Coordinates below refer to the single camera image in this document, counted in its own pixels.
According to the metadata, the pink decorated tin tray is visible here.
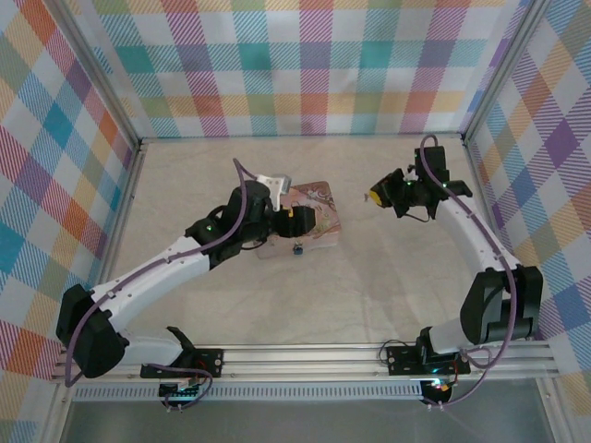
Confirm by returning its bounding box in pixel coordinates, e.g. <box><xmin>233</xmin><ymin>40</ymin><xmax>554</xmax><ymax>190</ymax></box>
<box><xmin>256</xmin><ymin>180</ymin><xmax>345</xmax><ymax>259</ymax></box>

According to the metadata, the grey metal sheet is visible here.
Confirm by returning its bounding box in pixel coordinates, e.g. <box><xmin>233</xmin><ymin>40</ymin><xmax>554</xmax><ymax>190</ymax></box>
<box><xmin>62</xmin><ymin>400</ymin><xmax>558</xmax><ymax>443</ymax></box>

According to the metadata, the right circuit board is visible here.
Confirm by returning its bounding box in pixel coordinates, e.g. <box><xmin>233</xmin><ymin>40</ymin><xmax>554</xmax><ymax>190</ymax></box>
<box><xmin>422</xmin><ymin>378</ymin><xmax>457</xmax><ymax>396</ymax></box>

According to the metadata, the circuit board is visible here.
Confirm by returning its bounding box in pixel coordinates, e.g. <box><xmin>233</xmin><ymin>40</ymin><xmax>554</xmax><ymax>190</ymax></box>
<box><xmin>159</xmin><ymin>381</ymin><xmax>204</xmax><ymax>400</ymax></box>
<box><xmin>422</xmin><ymin>378</ymin><xmax>457</xmax><ymax>396</ymax></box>

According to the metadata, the left circuit board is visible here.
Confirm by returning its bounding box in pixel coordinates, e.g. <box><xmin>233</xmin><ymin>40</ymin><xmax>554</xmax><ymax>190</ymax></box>
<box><xmin>159</xmin><ymin>381</ymin><xmax>204</xmax><ymax>400</ymax></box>

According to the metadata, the aluminium frame side rail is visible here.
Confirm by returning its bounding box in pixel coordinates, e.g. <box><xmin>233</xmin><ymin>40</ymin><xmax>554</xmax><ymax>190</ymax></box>
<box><xmin>461</xmin><ymin>136</ymin><xmax>574</xmax><ymax>443</ymax></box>
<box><xmin>40</xmin><ymin>138</ymin><xmax>150</xmax><ymax>443</ymax></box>

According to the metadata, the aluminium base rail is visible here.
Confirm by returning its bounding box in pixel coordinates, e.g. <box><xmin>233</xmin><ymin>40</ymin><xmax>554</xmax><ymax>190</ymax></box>
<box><xmin>54</xmin><ymin>343</ymin><xmax>561</xmax><ymax>385</ymax></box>

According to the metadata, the aluminium frame post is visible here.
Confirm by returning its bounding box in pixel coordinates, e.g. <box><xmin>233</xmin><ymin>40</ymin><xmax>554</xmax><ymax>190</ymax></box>
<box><xmin>460</xmin><ymin>0</ymin><xmax>554</xmax><ymax>145</ymax></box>
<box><xmin>53</xmin><ymin>0</ymin><xmax>145</xmax><ymax>145</ymax></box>

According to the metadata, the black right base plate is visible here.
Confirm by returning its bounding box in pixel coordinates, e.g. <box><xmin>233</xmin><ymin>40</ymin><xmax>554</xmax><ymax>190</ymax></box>
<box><xmin>385</xmin><ymin>343</ymin><xmax>472</xmax><ymax>377</ymax></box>

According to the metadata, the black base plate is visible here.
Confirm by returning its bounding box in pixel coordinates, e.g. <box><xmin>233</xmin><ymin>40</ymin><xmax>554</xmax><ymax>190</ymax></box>
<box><xmin>385</xmin><ymin>343</ymin><xmax>472</xmax><ymax>377</ymax></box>
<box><xmin>184</xmin><ymin>348</ymin><xmax>225</xmax><ymax>377</ymax></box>

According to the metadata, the slotted grey cable duct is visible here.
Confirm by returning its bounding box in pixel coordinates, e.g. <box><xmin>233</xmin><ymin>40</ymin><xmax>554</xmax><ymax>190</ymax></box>
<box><xmin>73</xmin><ymin>378</ymin><xmax>425</xmax><ymax>403</ymax></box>

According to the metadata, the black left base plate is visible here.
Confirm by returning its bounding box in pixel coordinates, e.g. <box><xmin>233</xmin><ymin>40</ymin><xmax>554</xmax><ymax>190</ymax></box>
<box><xmin>184</xmin><ymin>348</ymin><xmax>225</xmax><ymax>377</ymax></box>

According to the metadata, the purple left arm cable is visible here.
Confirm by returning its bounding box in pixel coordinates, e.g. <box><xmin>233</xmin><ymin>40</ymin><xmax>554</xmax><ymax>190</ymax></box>
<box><xmin>64</xmin><ymin>158</ymin><xmax>259</xmax><ymax>411</ymax></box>

